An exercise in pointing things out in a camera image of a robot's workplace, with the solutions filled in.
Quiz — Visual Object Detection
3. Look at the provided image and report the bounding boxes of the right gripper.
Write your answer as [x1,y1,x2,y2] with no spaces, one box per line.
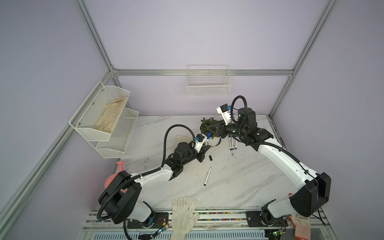
[205,118,245,140]

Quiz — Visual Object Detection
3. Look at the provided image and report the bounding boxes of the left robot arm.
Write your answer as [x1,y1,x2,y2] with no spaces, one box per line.
[97,142,211,225]

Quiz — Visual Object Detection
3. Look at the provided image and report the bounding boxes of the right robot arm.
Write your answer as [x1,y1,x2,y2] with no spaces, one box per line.
[207,105,332,226]

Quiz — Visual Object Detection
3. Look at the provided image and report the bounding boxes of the potted green plant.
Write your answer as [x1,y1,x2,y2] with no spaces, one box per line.
[200,118,222,147]

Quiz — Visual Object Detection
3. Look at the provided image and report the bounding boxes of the white work glove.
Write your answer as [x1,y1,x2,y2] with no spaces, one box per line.
[170,196,200,240]

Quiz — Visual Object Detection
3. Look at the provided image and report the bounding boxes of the lower white mesh shelf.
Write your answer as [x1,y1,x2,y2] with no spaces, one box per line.
[96,108,139,159]

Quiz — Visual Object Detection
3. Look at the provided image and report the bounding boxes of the white mesh shelf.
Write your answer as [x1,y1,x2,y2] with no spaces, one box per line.
[96,108,139,159]
[69,82,130,142]

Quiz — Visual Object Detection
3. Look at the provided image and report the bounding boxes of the upper white mesh shelf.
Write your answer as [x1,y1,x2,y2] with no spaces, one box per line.
[69,82,130,142]

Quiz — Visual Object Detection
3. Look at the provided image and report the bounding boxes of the orange white glove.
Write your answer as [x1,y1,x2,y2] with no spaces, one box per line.
[289,214,311,240]

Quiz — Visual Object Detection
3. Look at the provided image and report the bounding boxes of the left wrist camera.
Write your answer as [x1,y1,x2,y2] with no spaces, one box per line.
[195,134,208,153]

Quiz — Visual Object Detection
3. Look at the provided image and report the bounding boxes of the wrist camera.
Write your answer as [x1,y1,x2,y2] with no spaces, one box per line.
[195,134,208,153]
[217,104,232,126]

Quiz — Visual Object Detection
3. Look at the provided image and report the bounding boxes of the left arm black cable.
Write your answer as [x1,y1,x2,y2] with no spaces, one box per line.
[160,124,196,168]

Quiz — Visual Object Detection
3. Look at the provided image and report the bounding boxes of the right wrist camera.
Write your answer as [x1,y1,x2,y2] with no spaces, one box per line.
[217,104,232,126]

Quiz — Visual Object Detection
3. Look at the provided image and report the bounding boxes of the white wire basket back wall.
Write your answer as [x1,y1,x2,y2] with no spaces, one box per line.
[187,65,232,97]

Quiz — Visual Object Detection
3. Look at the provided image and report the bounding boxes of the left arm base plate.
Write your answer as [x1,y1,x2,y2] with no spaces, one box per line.
[127,212,169,229]

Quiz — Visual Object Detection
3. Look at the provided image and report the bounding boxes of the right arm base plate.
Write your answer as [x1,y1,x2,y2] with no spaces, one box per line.
[246,211,288,228]

